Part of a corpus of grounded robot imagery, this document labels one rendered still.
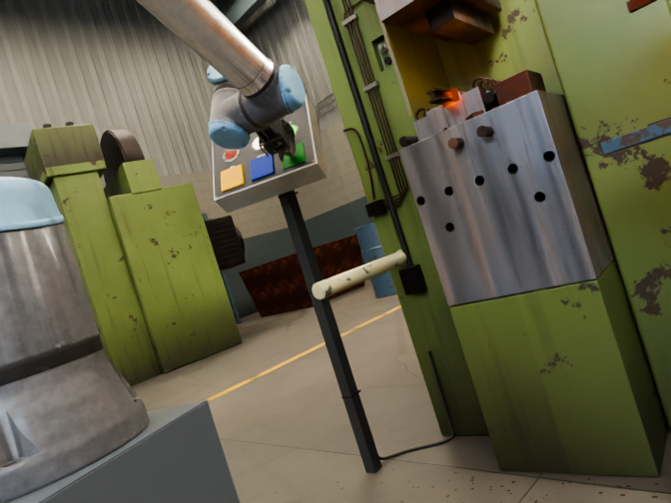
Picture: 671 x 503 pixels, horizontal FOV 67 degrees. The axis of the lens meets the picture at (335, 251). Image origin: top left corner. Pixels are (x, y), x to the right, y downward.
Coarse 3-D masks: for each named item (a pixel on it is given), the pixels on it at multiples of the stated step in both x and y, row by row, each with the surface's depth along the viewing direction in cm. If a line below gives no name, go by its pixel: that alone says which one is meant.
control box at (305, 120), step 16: (304, 112) 154; (304, 128) 151; (304, 144) 149; (320, 144) 154; (224, 160) 158; (240, 160) 155; (320, 160) 148; (272, 176) 148; (288, 176) 147; (304, 176) 148; (320, 176) 149; (240, 192) 150; (256, 192) 152; (272, 192) 153; (224, 208) 156; (240, 208) 157
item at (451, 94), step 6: (432, 90) 124; (438, 90) 125; (444, 90) 127; (450, 90) 130; (456, 90) 131; (432, 96) 125; (438, 96) 126; (444, 96) 128; (450, 96) 131; (456, 96) 130; (432, 102) 125; (438, 102) 127; (444, 102) 129; (450, 102) 131
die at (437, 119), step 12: (468, 96) 130; (480, 96) 128; (444, 108) 134; (456, 108) 132; (468, 108) 130; (480, 108) 128; (420, 120) 139; (432, 120) 137; (444, 120) 135; (456, 120) 133; (420, 132) 140; (432, 132) 137
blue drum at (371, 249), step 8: (368, 224) 598; (360, 232) 607; (368, 232) 599; (376, 232) 596; (360, 240) 612; (368, 240) 601; (376, 240) 597; (360, 248) 620; (368, 248) 604; (376, 248) 597; (368, 256) 607; (376, 256) 599; (384, 272) 598; (376, 280) 607; (384, 280) 599; (392, 280) 596; (376, 288) 611; (384, 288) 601; (392, 288) 597; (376, 296) 617; (384, 296) 603
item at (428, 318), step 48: (336, 0) 163; (336, 48) 167; (432, 48) 178; (336, 96) 171; (384, 96) 160; (384, 240) 170; (432, 288) 163; (432, 336) 166; (432, 384) 170; (480, 432) 162
